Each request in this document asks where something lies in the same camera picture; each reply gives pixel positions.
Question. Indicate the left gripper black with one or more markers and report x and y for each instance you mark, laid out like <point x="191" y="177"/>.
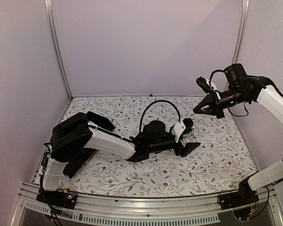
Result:
<point x="184" y="151"/>

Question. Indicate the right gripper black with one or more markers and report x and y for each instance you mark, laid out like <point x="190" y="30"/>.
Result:
<point x="209" y="100"/>

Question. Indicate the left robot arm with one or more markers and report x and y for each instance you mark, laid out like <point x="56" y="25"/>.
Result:
<point x="93" y="131"/>

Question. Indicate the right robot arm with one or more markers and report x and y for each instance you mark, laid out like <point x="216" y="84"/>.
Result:
<point x="244" y="88"/>

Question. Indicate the floral table mat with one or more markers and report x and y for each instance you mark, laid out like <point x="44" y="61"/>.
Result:
<point x="220" y="162"/>

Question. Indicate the black compartment tray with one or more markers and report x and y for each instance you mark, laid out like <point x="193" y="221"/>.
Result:
<point x="82" y="156"/>

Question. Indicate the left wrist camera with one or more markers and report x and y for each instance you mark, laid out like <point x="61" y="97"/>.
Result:
<point x="178" y="130"/>

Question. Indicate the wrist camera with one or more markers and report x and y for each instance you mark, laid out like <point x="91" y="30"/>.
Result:
<point x="178" y="130"/>
<point x="208" y="88"/>

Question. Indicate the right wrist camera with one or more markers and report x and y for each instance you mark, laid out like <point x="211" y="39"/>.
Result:
<point x="208" y="88"/>

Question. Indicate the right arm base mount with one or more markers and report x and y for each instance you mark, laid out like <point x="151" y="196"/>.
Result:
<point x="229" y="199"/>

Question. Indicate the right aluminium corner post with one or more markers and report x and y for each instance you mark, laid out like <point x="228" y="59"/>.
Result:
<point x="241" y="30"/>

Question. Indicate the aluminium corner post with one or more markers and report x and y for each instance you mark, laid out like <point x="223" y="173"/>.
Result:
<point x="56" y="48"/>
<point x="241" y="30"/>

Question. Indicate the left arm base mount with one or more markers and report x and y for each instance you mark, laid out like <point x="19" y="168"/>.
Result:
<point x="59" y="198"/>

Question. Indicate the left aluminium corner post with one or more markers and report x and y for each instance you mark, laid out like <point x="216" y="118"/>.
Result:
<point x="56" y="48"/>

